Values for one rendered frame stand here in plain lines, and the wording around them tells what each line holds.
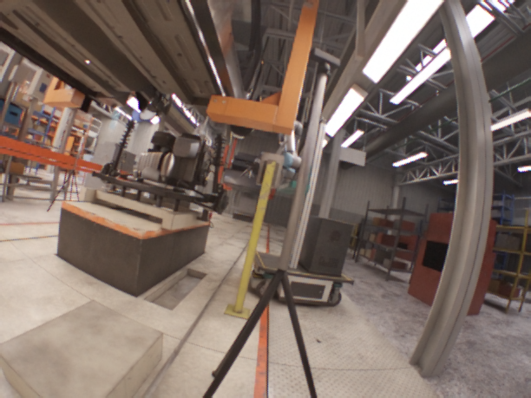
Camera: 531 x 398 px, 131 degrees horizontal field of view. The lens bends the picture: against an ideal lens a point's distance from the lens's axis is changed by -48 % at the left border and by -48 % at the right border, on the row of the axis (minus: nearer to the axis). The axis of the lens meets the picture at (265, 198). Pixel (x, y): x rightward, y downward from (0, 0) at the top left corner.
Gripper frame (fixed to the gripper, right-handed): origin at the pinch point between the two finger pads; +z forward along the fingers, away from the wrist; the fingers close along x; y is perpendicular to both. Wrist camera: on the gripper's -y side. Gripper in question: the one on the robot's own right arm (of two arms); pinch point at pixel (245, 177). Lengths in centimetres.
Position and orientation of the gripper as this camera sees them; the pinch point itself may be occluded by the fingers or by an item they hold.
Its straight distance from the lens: 240.9
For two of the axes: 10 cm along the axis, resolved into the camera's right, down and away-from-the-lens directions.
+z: -5.5, 8.0, -2.6
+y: 5.8, 5.8, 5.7
